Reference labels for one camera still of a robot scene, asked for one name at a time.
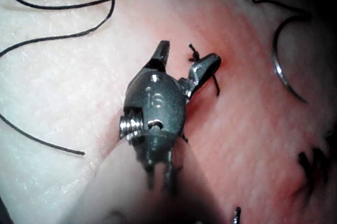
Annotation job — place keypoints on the tissue pad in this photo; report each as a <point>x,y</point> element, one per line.
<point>65,89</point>

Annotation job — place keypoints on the right arm needle driver jaw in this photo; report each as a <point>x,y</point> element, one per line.
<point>162,54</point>
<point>206,64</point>

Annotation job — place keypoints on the curved steel needle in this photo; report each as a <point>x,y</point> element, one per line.
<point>278,72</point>

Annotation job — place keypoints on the dark right arm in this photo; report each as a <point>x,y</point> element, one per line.
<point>118,184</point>

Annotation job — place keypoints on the right arm needle driver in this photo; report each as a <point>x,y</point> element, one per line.
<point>158,102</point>

